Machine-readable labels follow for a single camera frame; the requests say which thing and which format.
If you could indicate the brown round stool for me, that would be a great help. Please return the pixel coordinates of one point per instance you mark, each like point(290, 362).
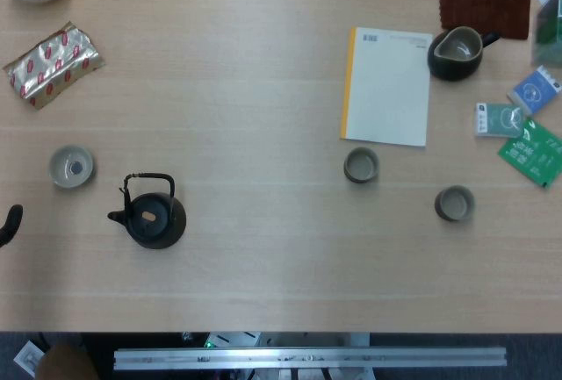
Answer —
point(66, 364)

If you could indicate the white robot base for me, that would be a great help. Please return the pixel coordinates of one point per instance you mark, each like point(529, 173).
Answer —
point(232, 339)

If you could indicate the grey-green tea sachet box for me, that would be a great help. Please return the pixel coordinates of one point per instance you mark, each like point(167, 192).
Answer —
point(496, 120)

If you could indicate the white floor socket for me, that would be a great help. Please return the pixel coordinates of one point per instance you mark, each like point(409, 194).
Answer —
point(28, 357)

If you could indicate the black cast iron teapot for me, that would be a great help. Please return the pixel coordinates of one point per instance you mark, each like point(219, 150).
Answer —
point(153, 226)

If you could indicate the aluminium rail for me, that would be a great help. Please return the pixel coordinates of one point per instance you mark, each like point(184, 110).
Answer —
point(307, 358)

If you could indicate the dark ceramic teacup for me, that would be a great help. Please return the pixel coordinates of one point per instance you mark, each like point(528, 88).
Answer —
point(361, 166)
point(455, 203)

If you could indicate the clear green tea box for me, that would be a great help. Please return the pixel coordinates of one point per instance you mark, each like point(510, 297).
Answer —
point(549, 33)

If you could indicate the green tea packet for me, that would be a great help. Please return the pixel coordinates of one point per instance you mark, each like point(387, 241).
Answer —
point(533, 156)

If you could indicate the gold foil packet red prints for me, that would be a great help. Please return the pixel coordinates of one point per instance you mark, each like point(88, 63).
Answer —
point(52, 64)

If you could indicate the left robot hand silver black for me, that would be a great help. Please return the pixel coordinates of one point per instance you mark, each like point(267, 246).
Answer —
point(11, 222)

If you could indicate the white notebook yellow spine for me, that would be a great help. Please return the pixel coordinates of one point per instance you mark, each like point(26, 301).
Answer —
point(388, 90)

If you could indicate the dark ceramic pitcher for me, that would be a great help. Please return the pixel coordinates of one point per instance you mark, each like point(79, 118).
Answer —
point(454, 53)

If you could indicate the blue tea sachet box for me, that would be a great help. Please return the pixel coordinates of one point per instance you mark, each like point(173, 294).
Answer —
point(533, 92)

